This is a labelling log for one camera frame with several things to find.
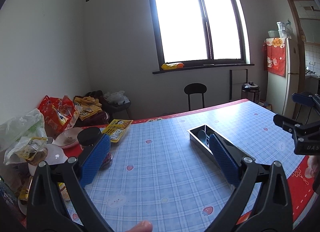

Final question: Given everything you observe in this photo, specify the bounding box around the blue spoon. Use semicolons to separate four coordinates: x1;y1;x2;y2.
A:
197;129;209;146

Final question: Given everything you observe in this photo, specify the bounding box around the person right hand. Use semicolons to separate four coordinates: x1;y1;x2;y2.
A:
304;155;319;179

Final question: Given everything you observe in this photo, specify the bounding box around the person left hand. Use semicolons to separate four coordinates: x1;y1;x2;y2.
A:
126;221;153;232

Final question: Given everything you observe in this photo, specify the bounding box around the red label snack jar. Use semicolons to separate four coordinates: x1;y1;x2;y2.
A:
77;126;113;170

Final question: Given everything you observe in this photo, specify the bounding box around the white bowl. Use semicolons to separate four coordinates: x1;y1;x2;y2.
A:
53;127;82;149

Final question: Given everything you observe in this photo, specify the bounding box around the white refrigerator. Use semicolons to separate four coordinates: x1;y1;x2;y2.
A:
263;38;300;118

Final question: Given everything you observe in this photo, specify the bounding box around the yellow snack tray pack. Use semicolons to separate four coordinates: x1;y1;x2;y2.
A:
102;119;133;143

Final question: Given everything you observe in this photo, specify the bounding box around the steel utensil tray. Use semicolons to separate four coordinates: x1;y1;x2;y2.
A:
186;123;249;165

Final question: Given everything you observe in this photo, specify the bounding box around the black rice cooker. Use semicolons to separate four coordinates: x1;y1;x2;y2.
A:
241;82;260;103

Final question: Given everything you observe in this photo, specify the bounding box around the yellow snack bags pile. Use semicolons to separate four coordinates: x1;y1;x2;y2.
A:
74;96;103;121

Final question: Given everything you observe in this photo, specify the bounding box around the red snack bag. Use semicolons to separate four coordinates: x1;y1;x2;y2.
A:
38;95;82;133

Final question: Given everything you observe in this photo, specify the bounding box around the blue plaid tablecloth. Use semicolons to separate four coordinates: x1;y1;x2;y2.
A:
60;98;316;232

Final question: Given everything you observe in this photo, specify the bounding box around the red cloth on fridge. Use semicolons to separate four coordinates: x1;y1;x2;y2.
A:
263;38;286;77

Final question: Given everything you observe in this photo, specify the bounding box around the white plastic bag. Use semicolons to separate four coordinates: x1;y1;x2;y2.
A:
103;90;130;105

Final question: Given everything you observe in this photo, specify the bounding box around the clear plastic bag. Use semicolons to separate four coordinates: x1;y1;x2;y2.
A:
1;109;48;166

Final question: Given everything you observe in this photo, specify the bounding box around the black round stool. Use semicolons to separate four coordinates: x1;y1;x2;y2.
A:
184;83;207;111

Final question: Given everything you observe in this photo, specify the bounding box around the yellow orange bag on sill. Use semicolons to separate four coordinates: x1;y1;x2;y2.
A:
161;62;184;70

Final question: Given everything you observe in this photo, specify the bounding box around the folded black frame table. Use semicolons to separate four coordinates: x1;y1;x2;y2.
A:
229;69;248;102

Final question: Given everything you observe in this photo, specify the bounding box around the window with dark frame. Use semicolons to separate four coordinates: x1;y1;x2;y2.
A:
149;0;251;74

